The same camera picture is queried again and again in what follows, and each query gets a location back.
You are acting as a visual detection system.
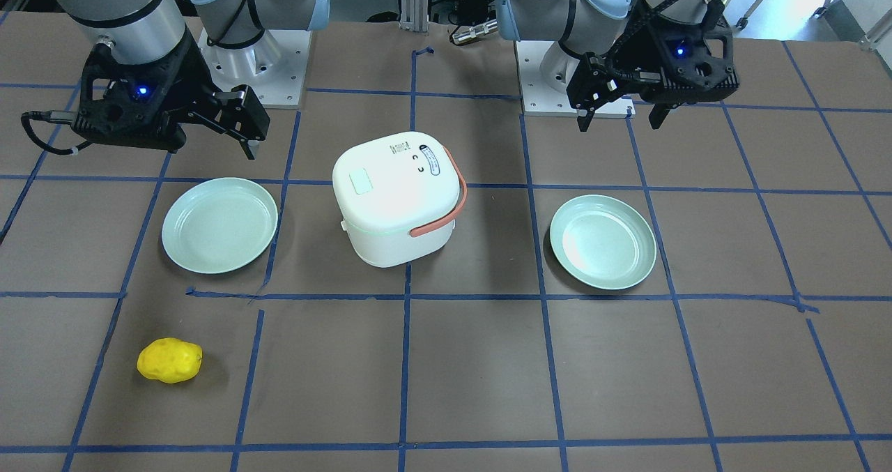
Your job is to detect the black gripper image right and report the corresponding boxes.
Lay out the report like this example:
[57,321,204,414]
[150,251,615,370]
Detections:
[566,0,740,132]

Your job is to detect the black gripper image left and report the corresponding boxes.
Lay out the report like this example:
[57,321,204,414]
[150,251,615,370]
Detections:
[71,31,270,160]

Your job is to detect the white rice cooker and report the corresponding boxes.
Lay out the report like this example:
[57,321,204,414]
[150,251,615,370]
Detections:
[332,131,468,268]

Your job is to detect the light green plate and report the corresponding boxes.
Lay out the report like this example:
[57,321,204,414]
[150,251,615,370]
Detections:
[160,177,279,275]
[548,195,657,291]

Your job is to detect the silver cylindrical connector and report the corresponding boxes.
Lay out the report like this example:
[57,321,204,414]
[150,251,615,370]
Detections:
[449,19,499,47]

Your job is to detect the black power adapter box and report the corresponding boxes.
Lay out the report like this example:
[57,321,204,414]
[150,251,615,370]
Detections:
[455,0,489,25]

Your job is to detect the yellow toy potato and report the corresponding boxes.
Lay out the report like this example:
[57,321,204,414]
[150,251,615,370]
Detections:
[136,337,203,384]

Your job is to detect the white base plate image left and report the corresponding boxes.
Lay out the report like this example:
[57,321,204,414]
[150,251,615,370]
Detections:
[198,30,313,109]

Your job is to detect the white base plate image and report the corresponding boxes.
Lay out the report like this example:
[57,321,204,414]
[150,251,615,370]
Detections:
[514,40,636,119]
[198,30,313,109]

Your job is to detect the white base plate image right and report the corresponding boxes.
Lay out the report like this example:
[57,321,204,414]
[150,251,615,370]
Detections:
[514,40,636,119]

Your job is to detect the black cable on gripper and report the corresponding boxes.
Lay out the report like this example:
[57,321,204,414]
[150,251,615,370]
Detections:
[20,111,95,156]

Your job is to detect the orange rice cooker handle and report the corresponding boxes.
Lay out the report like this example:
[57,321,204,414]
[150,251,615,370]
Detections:
[409,146,468,239]

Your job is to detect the aluminium profile post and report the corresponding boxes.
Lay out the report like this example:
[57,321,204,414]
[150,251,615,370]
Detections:
[398,0,431,36]

